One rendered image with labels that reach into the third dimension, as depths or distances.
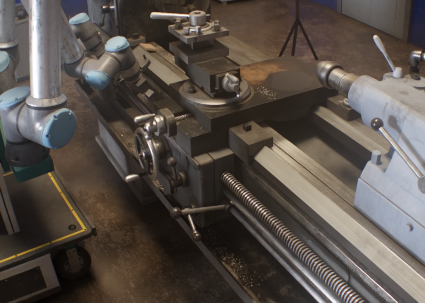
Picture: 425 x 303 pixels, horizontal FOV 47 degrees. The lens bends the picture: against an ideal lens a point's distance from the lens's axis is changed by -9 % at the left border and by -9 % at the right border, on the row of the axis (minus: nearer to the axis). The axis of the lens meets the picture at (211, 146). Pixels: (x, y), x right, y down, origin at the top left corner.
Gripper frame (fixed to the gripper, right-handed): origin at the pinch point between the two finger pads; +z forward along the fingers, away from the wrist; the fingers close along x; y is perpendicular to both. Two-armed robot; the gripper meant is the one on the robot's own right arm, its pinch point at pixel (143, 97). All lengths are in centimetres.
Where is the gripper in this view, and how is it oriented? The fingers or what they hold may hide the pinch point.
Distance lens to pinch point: 226.0
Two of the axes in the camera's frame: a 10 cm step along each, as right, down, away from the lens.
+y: -6.9, 6.7, -2.7
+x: 6.7, 4.7, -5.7
